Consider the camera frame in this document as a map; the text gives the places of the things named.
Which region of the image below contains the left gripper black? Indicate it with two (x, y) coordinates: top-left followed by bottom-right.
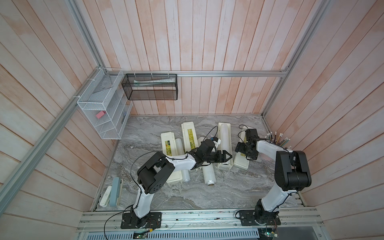
(203, 150), (233, 163)

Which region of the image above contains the cream dispenser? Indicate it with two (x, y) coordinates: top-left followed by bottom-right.
(161, 132), (183, 185)
(216, 123), (250, 170)
(181, 122), (203, 170)

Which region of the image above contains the plastic wrap roll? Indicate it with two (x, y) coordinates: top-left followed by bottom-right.
(176, 138), (191, 182)
(201, 163), (217, 186)
(220, 124), (231, 152)

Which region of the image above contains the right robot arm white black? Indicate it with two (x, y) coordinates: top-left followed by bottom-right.
(235, 138), (312, 226)

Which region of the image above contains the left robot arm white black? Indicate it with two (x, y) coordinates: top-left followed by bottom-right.
(131, 138), (233, 220)

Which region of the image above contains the pencil holder with pencils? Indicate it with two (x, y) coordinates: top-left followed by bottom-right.
(266, 132), (292, 150)

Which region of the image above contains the white and teal brush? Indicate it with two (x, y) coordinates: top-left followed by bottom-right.
(99, 177), (123, 208)

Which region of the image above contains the pink eraser block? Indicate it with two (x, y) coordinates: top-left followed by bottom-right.
(96, 111), (106, 119)

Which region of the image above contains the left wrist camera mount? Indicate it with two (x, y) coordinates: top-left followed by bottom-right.
(210, 137), (221, 147)

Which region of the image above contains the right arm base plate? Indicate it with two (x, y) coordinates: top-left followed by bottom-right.
(236, 210), (281, 226)

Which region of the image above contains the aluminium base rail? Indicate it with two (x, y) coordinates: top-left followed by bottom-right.
(76, 207), (325, 233)

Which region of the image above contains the black wire mesh basket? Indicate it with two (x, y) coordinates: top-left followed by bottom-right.
(122, 73), (179, 101)

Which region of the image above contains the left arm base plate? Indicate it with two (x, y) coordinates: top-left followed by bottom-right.
(121, 212), (162, 230)

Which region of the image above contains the white wire mesh shelf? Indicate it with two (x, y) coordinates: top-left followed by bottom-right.
(77, 68), (133, 140)

